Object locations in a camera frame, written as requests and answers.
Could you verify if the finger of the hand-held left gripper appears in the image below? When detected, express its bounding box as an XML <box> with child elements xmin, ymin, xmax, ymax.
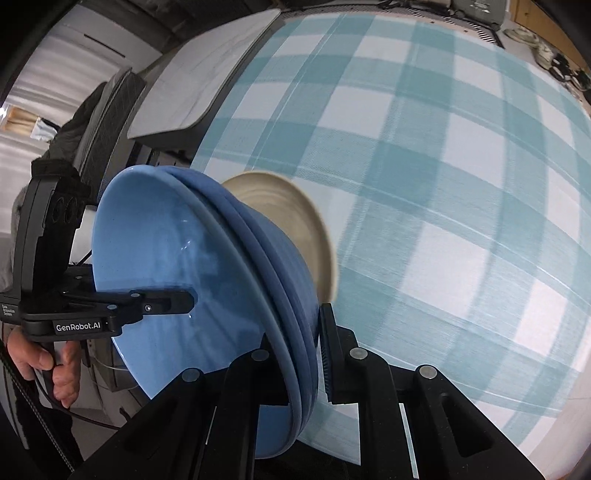
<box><xmin>95</xmin><ymin>288</ymin><xmax>195</xmax><ymax>324</ymax></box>

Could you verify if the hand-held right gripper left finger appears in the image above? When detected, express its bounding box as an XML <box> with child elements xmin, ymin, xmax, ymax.
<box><xmin>68</xmin><ymin>332</ymin><xmax>296</xmax><ymax>480</ymax></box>

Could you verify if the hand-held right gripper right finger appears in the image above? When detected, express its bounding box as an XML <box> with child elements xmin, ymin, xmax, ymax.
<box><xmin>318</xmin><ymin>302</ymin><xmax>546</xmax><ymax>480</ymax></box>

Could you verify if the blue bowl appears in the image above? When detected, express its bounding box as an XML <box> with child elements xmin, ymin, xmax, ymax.
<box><xmin>182</xmin><ymin>171</ymin><xmax>320</xmax><ymax>416</ymax></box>
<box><xmin>159</xmin><ymin>167</ymin><xmax>315</xmax><ymax>444</ymax></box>
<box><xmin>91</xmin><ymin>167</ymin><xmax>305</xmax><ymax>460</ymax></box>

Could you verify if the large cream plate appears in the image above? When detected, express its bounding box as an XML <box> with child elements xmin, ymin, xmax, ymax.
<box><xmin>221</xmin><ymin>172</ymin><xmax>339</xmax><ymax>303</ymax></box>

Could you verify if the person's left hand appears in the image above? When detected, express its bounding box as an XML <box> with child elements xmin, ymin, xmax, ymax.
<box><xmin>7</xmin><ymin>329</ymin><xmax>84</xmax><ymax>409</ymax></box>

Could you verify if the grey quilted chair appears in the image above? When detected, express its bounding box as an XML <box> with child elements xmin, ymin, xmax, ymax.
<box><xmin>74</xmin><ymin>67</ymin><xmax>146</xmax><ymax>185</ymax></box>

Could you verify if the teal checked tablecloth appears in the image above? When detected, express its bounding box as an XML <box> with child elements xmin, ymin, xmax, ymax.
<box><xmin>189</xmin><ymin>11</ymin><xmax>591</xmax><ymax>464</ymax></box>

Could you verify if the grey marble coffee table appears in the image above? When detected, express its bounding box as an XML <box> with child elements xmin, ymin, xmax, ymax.
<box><xmin>127</xmin><ymin>8</ymin><xmax>283</xmax><ymax>141</ymax></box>

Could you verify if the group of loose shoes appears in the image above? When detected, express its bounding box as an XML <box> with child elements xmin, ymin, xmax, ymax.
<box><xmin>503</xmin><ymin>25</ymin><xmax>591</xmax><ymax>93</ymax></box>

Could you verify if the grey suitcase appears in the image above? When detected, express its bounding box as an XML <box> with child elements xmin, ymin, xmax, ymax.
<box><xmin>450</xmin><ymin>0</ymin><xmax>509</xmax><ymax>28</ymax></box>

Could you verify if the wooden door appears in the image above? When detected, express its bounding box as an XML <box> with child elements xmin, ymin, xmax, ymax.
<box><xmin>515</xmin><ymin>0</ymin><xmax>566</xmax><ymax>33</ymax></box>

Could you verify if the black cable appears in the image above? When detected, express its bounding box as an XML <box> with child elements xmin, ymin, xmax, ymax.
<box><xmin>44</xmin><ymin>392</ymin><xmax>125</xmax><ymax>432</ymax></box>

